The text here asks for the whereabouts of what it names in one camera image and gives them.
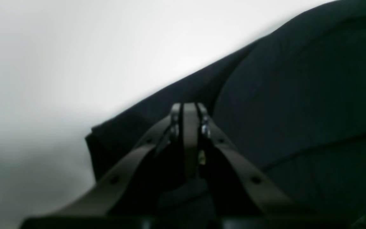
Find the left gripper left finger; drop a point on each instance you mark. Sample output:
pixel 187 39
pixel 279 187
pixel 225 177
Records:
pixel 127 195

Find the black T-shirt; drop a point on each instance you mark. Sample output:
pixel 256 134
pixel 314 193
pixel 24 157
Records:
pixel 292 102

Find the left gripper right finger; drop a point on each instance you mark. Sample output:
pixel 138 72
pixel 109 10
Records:
pixel 244 197

